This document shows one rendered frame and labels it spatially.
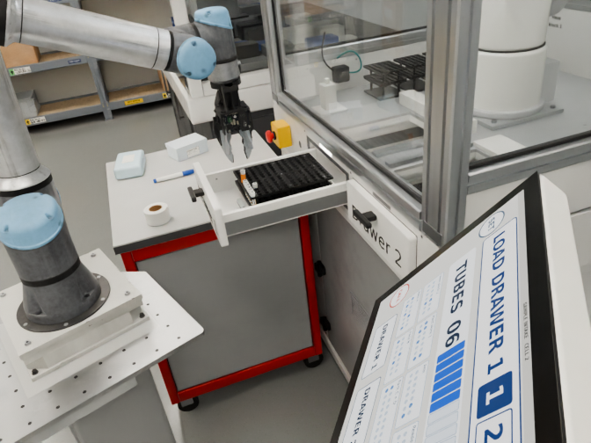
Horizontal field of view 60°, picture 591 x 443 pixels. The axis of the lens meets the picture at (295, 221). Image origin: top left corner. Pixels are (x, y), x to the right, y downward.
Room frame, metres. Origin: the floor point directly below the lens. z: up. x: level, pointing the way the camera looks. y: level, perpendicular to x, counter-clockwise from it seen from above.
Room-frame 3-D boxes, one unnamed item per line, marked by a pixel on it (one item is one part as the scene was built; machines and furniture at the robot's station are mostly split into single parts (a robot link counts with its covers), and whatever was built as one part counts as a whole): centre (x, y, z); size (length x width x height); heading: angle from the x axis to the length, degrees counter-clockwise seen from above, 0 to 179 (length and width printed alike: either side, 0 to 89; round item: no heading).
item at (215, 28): (1.19, 0.13, 1.27); 0.09 x 0.08 x 0.11; 114
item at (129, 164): (1.69, 0.56, 0.78); 0.15 x 0.10 x 0.04; 7
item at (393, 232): (0.96, -0.18, 0.87); 0.29 x 0.02 x 0.11; 16
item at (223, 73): (1.19, 0.12, 1.19); 0.08 x 0.08 x 0.05
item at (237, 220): (1.23, 0.01, 0.86); 0.40 x 0.26 x 0.06; 106
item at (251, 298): (1.57, 0.31, 0.38); 0.62 x 0.58 x 0.76; 16
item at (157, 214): (1.31, 0.40, 0.78); 0.07 x 0.07 x 0.04
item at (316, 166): (1.22, 0.02, 0.87); 0.22 x 0.18 x 0.06; 106
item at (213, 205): (1.17, 0.21, 0.87); 0.29 x 0.02 x 0.11; 16
